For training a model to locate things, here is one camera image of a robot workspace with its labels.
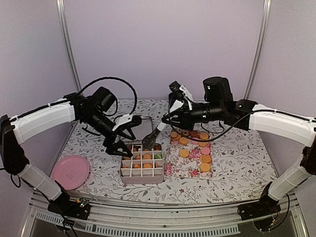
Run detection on right aluminium corner post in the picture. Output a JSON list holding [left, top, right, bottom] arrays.
[[244, 0, 272, 100]]

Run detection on metal cookie tin with dividers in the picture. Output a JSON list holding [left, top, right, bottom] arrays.
[[119, 144, 164, 185]]

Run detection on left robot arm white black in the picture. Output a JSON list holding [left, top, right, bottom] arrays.
[[0, 87, 142, 214]]

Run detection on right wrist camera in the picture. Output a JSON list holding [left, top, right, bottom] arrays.
[[169, 81, 194, 111]]

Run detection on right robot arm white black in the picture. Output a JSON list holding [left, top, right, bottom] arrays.
[[162, 77, 316, 215]]

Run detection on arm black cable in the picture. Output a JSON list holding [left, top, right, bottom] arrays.
[[167, 92, 277, 143], [79, 76, 138, 117]]

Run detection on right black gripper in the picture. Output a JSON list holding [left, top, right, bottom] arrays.
[[161, 101, 224, 131]]

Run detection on left aluminium corner post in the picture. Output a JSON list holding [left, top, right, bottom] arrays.
[[56, 0, 82, 92]]

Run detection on pink round plate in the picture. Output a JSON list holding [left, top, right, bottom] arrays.
[[51, 155, 89, 191]]

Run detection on round embossed biscuit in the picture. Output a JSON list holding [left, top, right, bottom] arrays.
[[199, 162, 211, 172]]

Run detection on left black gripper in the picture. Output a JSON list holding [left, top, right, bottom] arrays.
[[83, 110, 136, 157]]

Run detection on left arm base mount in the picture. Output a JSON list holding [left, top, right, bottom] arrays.
[[47, 198, 91, 220]]

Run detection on aluminium corner post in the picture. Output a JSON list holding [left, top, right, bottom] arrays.
[[244, 0, 272, 100], [56, 0, 82, 92]]

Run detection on metal tin lid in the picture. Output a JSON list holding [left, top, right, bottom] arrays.
[[132, 116, 154, 141]]

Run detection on brown flower cookie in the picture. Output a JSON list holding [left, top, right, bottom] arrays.
[[190, 130, 200, 138]]

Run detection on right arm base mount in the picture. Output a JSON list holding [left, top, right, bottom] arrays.
[[237, 200, 281, 220]]

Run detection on floral tablecloth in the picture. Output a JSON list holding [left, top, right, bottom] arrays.
[[55, 99, 279, 205]]

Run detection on white handled food tongs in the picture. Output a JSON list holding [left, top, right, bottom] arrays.
[[142, 100, 184, 150]]

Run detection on aluminium front rail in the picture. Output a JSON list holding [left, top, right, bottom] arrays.
[[21, 192, 309, 237]]

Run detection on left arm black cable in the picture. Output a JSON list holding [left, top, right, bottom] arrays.
[[79, 76, 138, 117]]

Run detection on floral rectangular tray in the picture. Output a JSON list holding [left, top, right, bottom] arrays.
[[164, 131, 213, 179]]

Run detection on pink sandwich cookie lower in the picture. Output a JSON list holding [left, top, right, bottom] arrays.
[[201, 147, 210, 155]]

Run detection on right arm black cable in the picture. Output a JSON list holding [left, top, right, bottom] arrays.
[[167, 92, 277, 143]]

